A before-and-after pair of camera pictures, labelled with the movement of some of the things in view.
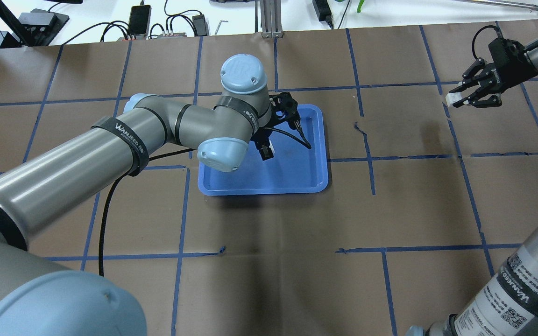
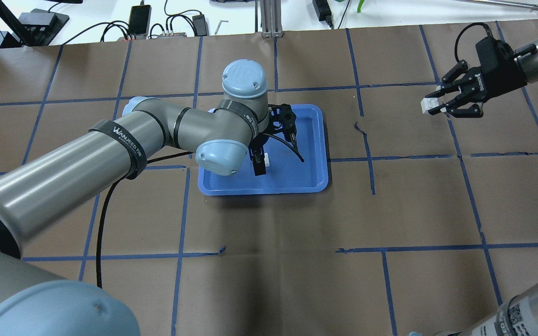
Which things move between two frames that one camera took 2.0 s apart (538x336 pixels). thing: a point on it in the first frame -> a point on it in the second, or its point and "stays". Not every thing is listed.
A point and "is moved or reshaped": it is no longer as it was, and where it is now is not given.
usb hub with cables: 163,35 stays
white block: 451,97 is moved or reshaped
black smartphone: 139,19 stays
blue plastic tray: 295,168 stays
